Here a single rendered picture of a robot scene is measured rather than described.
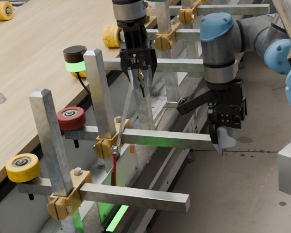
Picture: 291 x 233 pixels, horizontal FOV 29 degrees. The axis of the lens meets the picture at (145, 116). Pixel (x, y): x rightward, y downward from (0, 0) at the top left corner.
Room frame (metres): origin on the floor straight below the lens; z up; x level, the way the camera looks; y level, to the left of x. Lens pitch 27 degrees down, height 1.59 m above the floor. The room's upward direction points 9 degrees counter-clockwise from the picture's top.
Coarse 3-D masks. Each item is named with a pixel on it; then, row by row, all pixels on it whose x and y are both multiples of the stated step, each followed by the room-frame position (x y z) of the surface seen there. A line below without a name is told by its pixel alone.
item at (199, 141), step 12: (72, 132) 1.39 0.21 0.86; (84, 132) 1.38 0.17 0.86; (96, 132) 1.36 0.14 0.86; (132, 132) 1.33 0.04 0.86; (144, 132) 1.32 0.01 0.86; (156, 132) 1.31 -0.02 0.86; (168, 132) 1.30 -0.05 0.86; (180, 132) 1.29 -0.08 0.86; (144, 144) 1.30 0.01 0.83; (156, 144) 1.29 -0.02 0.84; (168, 144) 1.27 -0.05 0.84; (180, 144) 1.26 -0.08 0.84; (192, 144) 1.24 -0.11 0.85; (204, 144) 1.23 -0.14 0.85
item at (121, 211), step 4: (120, 208) 1.21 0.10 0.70; (124, 208) 1.21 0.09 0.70; (120, 212) 1.20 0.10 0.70; (124, 212) 1.20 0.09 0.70; (116, 216) 1.18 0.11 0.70; (120, 216) 1.18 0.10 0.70; (116, 220) 1.17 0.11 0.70; (112, 224) 1.15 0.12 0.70; (116, 224) 1.15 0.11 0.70; (108, 228) 1.14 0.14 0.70; (112, 228) 1.14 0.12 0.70
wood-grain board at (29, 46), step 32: (32, 0) 2.70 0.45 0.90; (64, 0) 2.61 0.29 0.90; (96, 0) 2.53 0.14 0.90; (0, 32) 2.27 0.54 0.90; (32, 32) 2.20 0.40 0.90; (64, 32) 2.14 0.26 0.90; (96, 32) 2.08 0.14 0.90; (0, 64) 1.89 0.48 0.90; (32, 64) 1.84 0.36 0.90; (64, 64) 1.80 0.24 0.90; (64, 96) 1.54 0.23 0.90; (0, 128) 1.39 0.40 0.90; (32, 128) 1.36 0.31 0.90; (0, 160) 1.21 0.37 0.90
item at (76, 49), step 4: (68, 48) 1.35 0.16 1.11; (72, 48) 1.35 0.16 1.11; (76, 48) 1.34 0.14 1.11; (80, 48) 1.34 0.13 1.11; (84, 48) 1.33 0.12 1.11; (64, 52) 1.33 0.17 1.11; (68, 52) 1.32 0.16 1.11; (72, 52) 1.32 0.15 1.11; (76, 52) 1.31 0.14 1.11; (76, 72) 1.33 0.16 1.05; (80, 80) 1.33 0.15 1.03; (88, 92) 1.32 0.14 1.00; (92, 104) 1.32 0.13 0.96
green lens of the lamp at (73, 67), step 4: (68, 64) 1.31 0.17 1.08; (72, 64) 1.31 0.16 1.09; (76, 64) 1.31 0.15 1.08; (80, 64) 1.31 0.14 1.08; (84, 64) 1.31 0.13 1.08; (68, 68) 1.32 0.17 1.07; (72, 68) 1.31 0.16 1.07; (76, 68) 1.31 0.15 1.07; (80, 68) 1.31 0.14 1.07; (84, 68) 1.31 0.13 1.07
